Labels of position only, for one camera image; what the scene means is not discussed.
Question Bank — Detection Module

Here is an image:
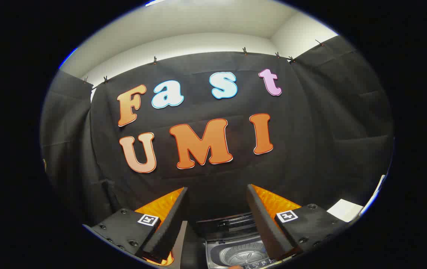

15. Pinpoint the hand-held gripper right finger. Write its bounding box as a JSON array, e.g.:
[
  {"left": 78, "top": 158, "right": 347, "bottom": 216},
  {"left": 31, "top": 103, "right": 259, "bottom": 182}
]
[{"left": 246, "top": 184, "right": 348, "bottom": 262}]

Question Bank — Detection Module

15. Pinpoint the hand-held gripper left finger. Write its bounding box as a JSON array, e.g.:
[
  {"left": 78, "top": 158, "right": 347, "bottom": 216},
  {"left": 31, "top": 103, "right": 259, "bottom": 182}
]
[{"left": 83, "top": 187, "right": 188, "bottom": 266}]

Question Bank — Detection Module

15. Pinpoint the grey washing machine with lid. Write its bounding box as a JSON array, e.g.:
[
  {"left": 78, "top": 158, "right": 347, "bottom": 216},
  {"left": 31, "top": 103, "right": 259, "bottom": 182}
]
[{"left": 195, "top": 212, "right": 274, "bottom": 269}]

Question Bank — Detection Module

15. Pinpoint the grey flat board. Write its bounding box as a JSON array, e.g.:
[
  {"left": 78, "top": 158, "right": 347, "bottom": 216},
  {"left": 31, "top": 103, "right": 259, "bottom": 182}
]
[{"left": 171, "top": 220, "right": 188, "bottom": 269}]

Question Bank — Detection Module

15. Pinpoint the white flat sheet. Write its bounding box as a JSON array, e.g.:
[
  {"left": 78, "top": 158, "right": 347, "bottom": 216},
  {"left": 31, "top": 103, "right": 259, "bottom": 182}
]
[{"left": 327, "top": 198, "right": 364, "bottom": 223}]

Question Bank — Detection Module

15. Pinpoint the black backdrop cloth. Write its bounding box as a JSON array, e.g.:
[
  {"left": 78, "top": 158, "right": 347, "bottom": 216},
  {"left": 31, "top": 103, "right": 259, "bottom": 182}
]
[{"left": 40, "top": 35, "right": 394, "bottom": 232}]

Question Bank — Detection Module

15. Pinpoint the white narrow panel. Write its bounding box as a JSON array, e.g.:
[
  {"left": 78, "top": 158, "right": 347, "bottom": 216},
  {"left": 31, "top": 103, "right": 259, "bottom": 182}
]
[{"left": 359, "top": 174, "right": 386, "bottom": 216}]

